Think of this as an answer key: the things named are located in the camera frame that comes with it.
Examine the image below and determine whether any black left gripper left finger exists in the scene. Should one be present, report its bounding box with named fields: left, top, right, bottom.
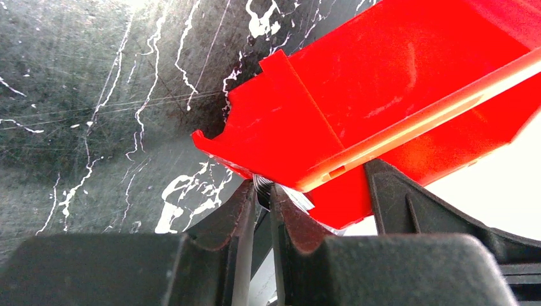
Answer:
left=1, top=180, right=256, bottom=305

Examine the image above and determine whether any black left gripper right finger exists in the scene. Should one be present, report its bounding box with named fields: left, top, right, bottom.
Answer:
left=270, top=187, right=517, bottom=305

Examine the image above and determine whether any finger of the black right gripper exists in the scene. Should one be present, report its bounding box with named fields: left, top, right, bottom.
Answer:
left=364, top=159, right=540, bottom=305

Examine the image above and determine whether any white striped credit card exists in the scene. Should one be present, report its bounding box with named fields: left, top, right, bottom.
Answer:
left=253, top=173, right=316, bottom=213

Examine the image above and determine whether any red plastic tray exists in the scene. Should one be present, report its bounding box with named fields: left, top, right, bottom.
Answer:
left=192, top=1, right=540, bottom=229

